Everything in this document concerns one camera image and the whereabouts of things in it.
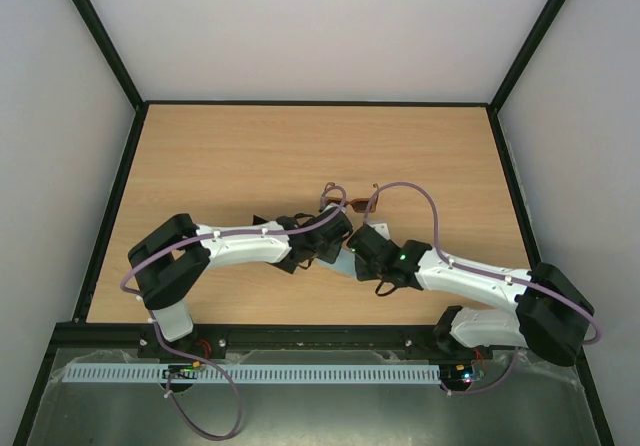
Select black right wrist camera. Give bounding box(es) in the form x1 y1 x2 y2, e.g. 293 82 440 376
347 224 397 264

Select brown translucent sunglasses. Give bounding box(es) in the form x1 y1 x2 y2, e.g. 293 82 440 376
319 182 379 214

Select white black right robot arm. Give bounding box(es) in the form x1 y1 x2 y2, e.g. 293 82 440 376
347 237 594 367

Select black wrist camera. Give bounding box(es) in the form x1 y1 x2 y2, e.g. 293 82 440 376
347 224 397 264
309 207 353 254

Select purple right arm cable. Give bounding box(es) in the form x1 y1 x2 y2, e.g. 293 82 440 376
362 180 604 398

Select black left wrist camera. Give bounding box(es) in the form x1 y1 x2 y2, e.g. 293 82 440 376
309 207 353 254

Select light blue slotted cable duct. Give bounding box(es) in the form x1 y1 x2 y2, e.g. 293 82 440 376
62 363 440 385

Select black enclosure frame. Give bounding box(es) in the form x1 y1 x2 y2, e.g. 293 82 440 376
1 0 639 445

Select light blue cleaning cloth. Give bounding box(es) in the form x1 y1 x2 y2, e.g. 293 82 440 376
316 221 391 278

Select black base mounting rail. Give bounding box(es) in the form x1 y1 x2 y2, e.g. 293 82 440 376
47 322 492 362

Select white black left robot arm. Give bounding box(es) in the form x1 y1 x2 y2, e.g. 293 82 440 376
121 207 353 342

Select black glasses case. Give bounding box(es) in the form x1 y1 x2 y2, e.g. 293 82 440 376
249 215 312 274

